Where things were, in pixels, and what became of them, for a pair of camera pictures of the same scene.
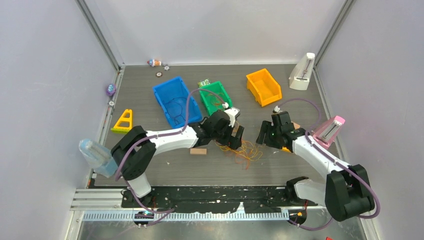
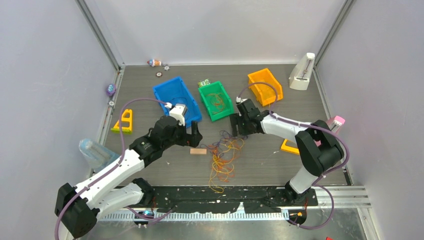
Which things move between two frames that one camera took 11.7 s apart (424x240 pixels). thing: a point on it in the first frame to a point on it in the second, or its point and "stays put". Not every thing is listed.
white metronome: [299, 78] stays put
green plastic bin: [214, 95] stays put
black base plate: [214, 199] stays put
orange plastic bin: [264, 87] stays put
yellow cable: [250, 151] to [222, 161]
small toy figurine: [153, 62] stays put
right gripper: [267, 127] to [236, 119]
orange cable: [242, 155] to [224, 157]
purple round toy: [111, 90] stays put
